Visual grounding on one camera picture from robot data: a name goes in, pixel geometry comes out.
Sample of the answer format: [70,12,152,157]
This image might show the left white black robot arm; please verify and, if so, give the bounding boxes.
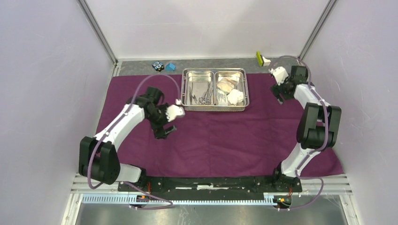
[78,87,185,191]

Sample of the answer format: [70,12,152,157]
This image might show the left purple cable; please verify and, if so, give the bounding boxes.
[86,74,182,210]

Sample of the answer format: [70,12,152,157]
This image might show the yellow green white object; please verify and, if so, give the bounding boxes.
[256,51,271,67]

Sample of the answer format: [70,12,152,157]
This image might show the white sterile packet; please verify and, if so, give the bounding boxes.
[216,89,228,106]

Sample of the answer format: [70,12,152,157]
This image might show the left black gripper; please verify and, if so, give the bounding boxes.
[145,103,176,139]

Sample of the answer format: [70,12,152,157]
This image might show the blue small block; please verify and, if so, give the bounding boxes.
[165,63,176,71]

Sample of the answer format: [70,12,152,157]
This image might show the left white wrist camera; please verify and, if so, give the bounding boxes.
[165,99,185,122]

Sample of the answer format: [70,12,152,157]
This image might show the metal instrument tray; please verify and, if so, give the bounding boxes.
[181,68,250,112]

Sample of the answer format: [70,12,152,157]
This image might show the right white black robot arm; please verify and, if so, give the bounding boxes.
[269,66,342,191]

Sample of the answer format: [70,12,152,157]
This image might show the aluminium frame rail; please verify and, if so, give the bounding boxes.
[61,174,362,225]

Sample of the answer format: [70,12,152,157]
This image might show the steel surgical scissors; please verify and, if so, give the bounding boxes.
[199,82,214,105]

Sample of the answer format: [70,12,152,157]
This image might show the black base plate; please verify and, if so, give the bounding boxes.
[134,176,303,201]

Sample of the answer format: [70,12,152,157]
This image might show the white crumpled gauze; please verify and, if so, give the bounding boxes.
[227,89,245,105]

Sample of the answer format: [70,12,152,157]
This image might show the beige gauze roll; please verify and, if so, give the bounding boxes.
[216,77,240,94]

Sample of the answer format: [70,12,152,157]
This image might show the steel forceps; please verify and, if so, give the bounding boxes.
[188,87,199,105]

